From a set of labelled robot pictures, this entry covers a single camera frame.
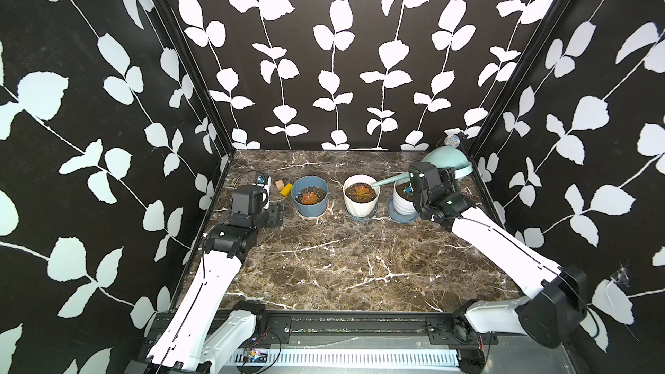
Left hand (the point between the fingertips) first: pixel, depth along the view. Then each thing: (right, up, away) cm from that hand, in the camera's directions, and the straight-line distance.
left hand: (268, 199), depth 76 cm
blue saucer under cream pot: (+31, -10, +22) cm, 39 cm away
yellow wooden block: (0, +1, +27) cm, 27 cm away
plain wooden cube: (-4, +3, +30) cm, 30 cm away
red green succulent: (+30, +1, +19) cm, 35 cm away
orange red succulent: (+10, -1, +17) cm, 20 cm away
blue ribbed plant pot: (+10, +4, +22) cm, 25 cm away
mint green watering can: (+57, +13, +5) cm, 58 cm away
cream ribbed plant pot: (+29, -4, +16) cm, 33 cm away
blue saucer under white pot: (+44, -9, +22) cm, 50 cm away
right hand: (+56, +10, -2) cm, 57 cm away
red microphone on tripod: (+61, +19, +13) cm, 65 cm away
